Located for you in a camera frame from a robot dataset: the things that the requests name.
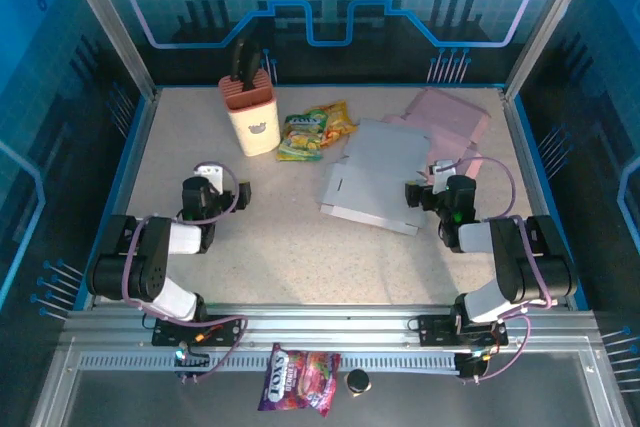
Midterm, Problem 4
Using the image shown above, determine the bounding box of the grey paper box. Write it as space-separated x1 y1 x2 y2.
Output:
315 118 434 237

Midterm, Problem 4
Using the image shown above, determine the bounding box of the pink paper box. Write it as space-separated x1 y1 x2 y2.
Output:
382 86 494 188

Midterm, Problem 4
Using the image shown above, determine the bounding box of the cream knife block pink insert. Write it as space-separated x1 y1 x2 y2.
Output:
218 68 281 158

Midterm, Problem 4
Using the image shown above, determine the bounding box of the yellow orange candy bag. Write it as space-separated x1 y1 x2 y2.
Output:
304 100 359 150

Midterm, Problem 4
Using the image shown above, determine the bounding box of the black connector module with led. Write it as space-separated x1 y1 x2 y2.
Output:
453 349 494 384
172 344 211 384

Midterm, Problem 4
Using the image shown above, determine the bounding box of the purple berries candy bag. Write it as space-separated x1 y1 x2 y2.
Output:
257 342 343 418

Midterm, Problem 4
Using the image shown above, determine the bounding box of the small black round cap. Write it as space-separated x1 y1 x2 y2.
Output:
345 368 372 398

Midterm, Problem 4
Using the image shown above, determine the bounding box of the grey metal shelf panel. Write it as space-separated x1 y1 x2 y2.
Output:
29 339 634 427

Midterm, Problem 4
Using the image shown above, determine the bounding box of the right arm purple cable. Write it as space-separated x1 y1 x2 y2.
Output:
457 155 554 384

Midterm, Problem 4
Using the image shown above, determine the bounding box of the aluminium table side rail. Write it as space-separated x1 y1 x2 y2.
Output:
501 91 571 308
82 91 161 311

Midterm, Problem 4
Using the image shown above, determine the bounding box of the black handled knife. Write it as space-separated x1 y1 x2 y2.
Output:
230 38 250 83
242 44 264 92

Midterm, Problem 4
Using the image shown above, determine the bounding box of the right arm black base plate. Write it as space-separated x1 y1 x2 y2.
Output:
417 314 509 348

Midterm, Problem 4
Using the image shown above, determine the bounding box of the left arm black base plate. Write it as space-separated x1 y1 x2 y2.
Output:
151 314 244 348

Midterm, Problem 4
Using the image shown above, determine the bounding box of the aluminium frame beam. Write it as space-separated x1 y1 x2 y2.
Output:
59 302 601 349

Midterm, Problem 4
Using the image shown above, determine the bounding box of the slotted grey cable duct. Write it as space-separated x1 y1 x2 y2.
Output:
79 352 461 374

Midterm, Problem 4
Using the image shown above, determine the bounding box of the aluminium frame post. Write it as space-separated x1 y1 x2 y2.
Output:
503 0 601 101
54 0 159 101

